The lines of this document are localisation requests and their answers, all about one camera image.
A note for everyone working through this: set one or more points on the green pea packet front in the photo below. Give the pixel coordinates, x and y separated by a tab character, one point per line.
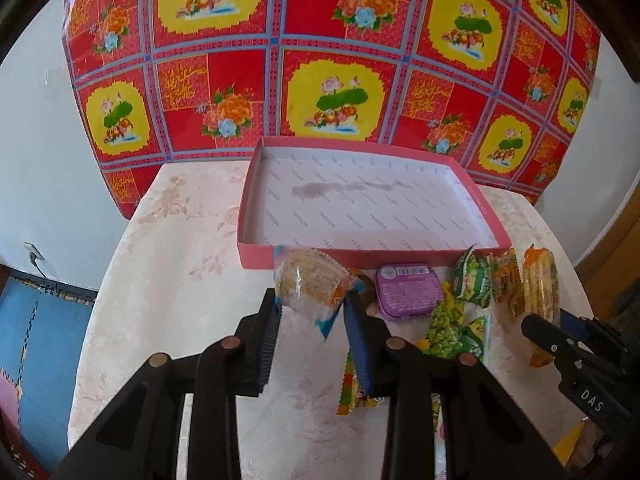
449	335

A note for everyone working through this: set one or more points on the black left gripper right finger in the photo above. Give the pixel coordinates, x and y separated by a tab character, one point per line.
487	436

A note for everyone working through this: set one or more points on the colourful fruit candy packet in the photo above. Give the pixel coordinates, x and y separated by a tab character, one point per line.
506	282

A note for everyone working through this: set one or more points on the white wall socket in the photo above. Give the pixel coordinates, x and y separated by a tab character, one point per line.
33	253

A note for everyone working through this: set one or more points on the orange-ended long cracker pack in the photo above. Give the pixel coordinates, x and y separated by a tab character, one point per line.
541	285

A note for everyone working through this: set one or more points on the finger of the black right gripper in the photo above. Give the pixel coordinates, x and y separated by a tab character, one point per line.
571	323
548	340

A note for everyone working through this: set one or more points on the small orange candy packet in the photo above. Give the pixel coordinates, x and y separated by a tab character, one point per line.
352	395

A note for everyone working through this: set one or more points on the purple plastic snack tub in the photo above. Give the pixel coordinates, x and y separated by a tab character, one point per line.
407	290

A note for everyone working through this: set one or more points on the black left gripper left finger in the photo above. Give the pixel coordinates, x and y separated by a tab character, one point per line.
137	434

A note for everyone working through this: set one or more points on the green pea snack packet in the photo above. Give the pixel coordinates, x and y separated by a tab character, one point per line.
471	278

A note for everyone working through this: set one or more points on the blue-ended clear rice cracker pack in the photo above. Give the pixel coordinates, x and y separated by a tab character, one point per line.
312	284

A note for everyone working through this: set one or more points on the blue foam floor mat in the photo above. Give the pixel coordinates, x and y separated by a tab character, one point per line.
43	326

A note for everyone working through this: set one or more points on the red floral wall cloth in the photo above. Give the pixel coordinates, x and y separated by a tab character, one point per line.
498	85

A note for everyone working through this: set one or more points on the wooden furniture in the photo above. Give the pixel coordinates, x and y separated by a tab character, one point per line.
614	264

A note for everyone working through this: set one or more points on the pink shallow cardboard box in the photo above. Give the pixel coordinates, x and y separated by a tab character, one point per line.
364	204

